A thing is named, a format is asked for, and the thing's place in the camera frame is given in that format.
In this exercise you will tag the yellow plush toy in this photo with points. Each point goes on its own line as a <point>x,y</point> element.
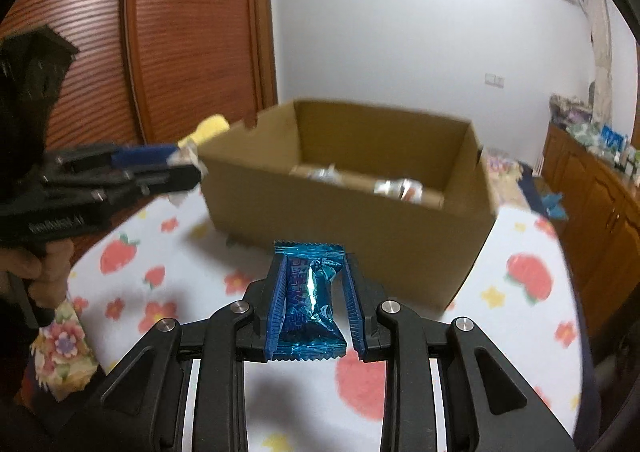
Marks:
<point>209,128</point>

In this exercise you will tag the silver blue snack packet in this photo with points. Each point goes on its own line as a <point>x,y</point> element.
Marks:
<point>326,175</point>

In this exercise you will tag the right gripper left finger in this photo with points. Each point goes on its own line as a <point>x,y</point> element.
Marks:
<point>181,387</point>

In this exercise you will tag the blue foil candy packet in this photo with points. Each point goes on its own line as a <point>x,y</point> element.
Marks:
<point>301,325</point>

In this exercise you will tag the white floral strawberry blanket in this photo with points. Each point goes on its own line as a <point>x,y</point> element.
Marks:
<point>170,262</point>

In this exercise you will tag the white curtain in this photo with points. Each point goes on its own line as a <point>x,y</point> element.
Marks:
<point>602,50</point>

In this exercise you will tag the person's left hand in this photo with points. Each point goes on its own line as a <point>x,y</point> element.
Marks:
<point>47,276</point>

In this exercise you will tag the floral patterned pillow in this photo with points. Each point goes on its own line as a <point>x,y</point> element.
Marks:
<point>504,175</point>

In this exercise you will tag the wooden side cabinet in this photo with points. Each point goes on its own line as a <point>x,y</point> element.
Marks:
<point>601,236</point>

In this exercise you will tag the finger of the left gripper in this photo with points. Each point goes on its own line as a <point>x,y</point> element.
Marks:
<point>140,156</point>
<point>150,182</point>

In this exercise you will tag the floral pyjama sleeve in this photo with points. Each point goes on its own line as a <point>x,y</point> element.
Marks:
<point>64,362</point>

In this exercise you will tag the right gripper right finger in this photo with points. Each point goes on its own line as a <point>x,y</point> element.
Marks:
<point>488,405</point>

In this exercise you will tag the silver orange snack pouch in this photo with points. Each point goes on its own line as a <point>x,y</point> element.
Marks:
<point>405,189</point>

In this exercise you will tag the brown cardboard box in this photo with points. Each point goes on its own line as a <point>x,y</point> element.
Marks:
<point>256,190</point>

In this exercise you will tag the wooden louvered wardrobe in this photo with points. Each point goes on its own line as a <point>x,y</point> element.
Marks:
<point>147,70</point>

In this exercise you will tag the white wall switch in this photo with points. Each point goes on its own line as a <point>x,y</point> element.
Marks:
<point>494,80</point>

